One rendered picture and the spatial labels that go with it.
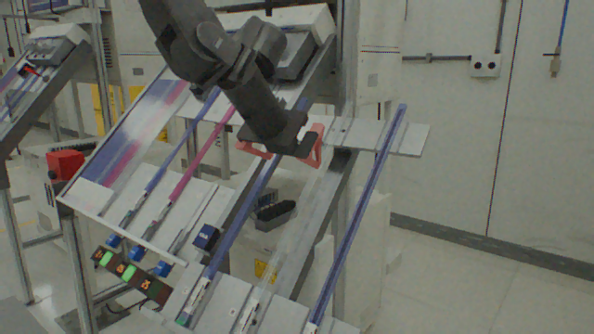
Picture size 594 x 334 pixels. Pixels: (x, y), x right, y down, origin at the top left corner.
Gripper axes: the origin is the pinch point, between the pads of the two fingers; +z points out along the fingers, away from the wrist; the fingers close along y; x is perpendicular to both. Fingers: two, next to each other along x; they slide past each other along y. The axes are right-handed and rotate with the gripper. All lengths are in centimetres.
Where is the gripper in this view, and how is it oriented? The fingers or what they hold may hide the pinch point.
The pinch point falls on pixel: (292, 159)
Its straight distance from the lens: 63.7
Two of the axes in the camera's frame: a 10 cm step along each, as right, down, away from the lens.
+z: 3.6, 5.5, 7.6
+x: -4.0, 8.2, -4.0
